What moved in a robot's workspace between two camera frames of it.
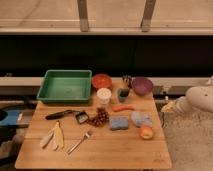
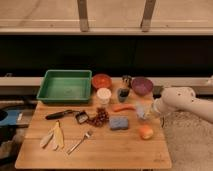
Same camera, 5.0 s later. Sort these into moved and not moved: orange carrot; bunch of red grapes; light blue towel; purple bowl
Moved: light blue towel
Not moved: purple bowl; bunch of red grapes; orange carrot
